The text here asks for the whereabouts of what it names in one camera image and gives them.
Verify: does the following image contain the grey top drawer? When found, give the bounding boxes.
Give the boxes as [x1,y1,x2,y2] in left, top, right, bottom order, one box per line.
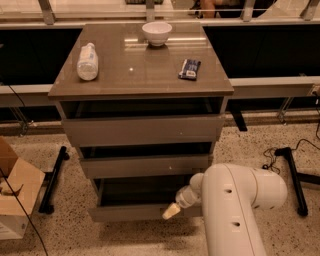
[60,97,226,148]

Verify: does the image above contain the grey drawer cabinet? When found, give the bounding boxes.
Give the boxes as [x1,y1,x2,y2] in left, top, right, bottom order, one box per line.
[48,22,235,181]

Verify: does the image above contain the grey drawer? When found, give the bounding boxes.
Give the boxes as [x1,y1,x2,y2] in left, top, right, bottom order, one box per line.
[60,97,226,148]
[88,174,192,222]
[80,142,212,179]

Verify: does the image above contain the black left stand leg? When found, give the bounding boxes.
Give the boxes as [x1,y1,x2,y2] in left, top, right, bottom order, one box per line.
[38,146,69,214]

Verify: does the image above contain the black right stand leg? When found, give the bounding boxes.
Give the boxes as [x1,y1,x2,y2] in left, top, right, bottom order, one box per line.
[275,147,320,217]

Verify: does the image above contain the black leg behind cabinet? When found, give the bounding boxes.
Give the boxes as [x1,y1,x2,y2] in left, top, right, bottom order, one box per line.
[229,102,247,132]

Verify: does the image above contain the clear plastic bottle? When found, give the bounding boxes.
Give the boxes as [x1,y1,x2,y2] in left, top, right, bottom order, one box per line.
[77,43,99,81]

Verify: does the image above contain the white ceramic bowl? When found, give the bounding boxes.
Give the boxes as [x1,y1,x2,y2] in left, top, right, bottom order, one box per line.
[142,21,172,46]

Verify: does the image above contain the dark blue snack packet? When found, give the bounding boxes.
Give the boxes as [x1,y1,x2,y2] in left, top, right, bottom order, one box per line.
[178,59,201,81]

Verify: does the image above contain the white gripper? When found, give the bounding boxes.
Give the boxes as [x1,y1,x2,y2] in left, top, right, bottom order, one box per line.
[162,185,201,220]

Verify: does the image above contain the cardboard box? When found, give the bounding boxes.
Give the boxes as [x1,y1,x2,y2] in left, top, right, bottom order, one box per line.
[0,137,45,240]

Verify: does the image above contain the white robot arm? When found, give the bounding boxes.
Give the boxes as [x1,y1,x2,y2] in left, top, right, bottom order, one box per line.
[162,163,287,256]

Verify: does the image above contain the black stand leg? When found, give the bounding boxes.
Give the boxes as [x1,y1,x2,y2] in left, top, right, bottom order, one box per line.
[275,147,320,217]
[38,146,69,214]

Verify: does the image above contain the grey bottom drawer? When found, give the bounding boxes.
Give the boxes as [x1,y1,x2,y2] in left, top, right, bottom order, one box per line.
[88,174,192,222]

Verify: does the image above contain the metal railing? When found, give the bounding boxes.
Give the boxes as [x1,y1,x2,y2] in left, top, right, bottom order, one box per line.
[0,0,320,27]

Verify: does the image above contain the grey middle drawer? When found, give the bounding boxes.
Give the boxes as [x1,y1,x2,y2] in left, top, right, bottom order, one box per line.
[80,142,212,179]

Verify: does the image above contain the black cable at left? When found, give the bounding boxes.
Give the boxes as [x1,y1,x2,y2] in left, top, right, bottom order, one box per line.
[0,73,50,256]

